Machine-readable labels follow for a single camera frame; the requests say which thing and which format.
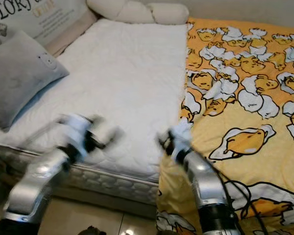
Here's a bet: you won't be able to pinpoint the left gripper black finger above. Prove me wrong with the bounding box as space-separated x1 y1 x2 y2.
99 126 124 147

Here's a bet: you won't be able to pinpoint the grey plush pillow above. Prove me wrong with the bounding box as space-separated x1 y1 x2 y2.
0 30 70 130

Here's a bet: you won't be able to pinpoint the yellow cartoon egg blanket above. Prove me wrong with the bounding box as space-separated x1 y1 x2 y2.
156 17 294 235

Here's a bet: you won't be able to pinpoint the white quilted mattress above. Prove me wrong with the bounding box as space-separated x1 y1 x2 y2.
0 20 189 206

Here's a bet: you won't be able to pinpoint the beige bed base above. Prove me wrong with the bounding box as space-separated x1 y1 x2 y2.
0 162 160 220

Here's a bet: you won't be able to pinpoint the long cream bolster pillow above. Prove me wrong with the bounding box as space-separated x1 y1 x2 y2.
86 0 190 25

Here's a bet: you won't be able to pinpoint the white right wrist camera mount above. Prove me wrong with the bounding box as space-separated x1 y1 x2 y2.
171 120 194 165

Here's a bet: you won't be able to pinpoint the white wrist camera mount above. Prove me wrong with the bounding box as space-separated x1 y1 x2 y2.
61 114 94 152
171 120 194 165

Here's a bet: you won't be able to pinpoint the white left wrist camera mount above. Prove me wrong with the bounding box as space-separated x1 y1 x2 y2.
61 114 94 152

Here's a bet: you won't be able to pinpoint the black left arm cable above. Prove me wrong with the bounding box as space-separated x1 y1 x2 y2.
20 120 64 148

